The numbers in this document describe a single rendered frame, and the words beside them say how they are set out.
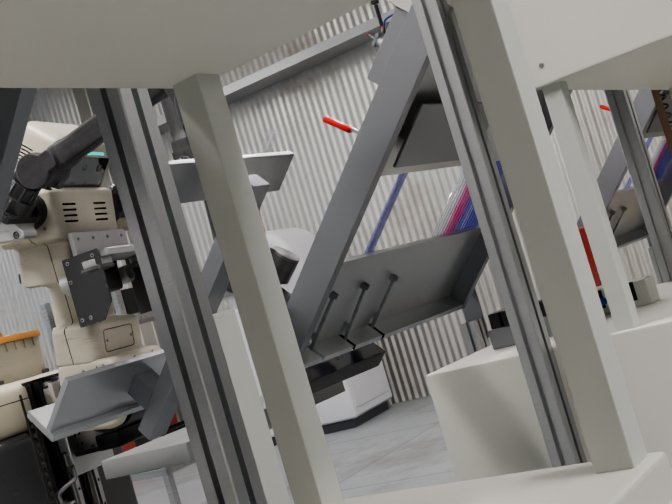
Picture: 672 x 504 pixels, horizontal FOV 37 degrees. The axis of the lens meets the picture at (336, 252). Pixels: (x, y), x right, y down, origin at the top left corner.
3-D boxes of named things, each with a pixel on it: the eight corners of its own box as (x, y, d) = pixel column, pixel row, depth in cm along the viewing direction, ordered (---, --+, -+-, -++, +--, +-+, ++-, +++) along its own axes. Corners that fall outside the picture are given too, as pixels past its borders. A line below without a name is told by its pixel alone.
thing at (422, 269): (288, 359, 188) (275, 349, 189) (454, 299, 242) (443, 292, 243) (325, 272, 181) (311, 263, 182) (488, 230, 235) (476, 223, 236)
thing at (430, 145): (373, 190, 173) (351, 175, 175) (530, 166, 227) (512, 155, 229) (453, 7, 160) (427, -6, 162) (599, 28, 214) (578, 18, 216)
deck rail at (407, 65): (289, 374, 186) (265, 355, 188) (296, 372, 187) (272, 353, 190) (448, 6, 158) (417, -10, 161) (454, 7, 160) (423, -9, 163)
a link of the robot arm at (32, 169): (185, 49, 216) (166, 47, 206) (219, 103, 216) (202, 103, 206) (33, 162, 229) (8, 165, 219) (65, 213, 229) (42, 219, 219)
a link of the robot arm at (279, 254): (235, 276, 220) (221, 283, 212) (257, 230, 218) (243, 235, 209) (282, 303, 219) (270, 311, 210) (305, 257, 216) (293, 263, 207)
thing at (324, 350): (296, 372, 187) (268, 350, 190) (461, 309, 241) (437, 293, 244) (298, 366, 187) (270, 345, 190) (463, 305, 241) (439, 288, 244)
